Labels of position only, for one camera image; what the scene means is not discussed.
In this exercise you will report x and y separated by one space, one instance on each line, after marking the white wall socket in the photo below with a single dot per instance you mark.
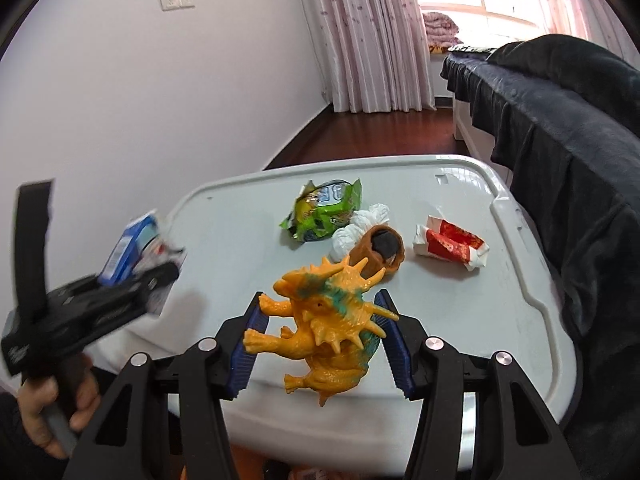
176 0

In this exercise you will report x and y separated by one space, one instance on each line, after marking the black and white striped cloth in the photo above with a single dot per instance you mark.
470 49

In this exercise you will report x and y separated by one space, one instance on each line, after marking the blue milk carton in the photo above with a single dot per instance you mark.
127 245

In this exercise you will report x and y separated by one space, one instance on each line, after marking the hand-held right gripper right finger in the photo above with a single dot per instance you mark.
400 360

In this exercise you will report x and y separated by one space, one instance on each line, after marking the white bed frame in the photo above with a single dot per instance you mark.
462 120

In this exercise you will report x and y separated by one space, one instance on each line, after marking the yellow dinosaur toy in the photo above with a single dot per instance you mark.
325 340

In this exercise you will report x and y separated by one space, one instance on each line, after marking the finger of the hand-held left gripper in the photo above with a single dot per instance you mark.
145 285

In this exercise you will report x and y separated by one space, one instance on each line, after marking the pink sheer curtain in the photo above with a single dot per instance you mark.
565 0

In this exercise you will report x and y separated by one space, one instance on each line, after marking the green snack wrapper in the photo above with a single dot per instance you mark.
325 210

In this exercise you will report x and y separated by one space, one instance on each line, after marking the pink dotted curtain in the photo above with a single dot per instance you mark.
360 35

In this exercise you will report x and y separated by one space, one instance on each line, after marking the folded pink quilt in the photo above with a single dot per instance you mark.
440 29

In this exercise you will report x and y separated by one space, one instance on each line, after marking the brown crumpled paper cup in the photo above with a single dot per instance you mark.
365 255

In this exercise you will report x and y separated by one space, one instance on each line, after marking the yellow patterned cloth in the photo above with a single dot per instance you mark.
437 49

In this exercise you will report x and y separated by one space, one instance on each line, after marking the red and white wrapper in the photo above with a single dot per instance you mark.
450 245

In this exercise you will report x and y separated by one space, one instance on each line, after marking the person's left hand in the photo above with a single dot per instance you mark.
35 410

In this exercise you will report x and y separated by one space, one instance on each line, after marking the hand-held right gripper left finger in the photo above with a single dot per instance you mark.
240 365

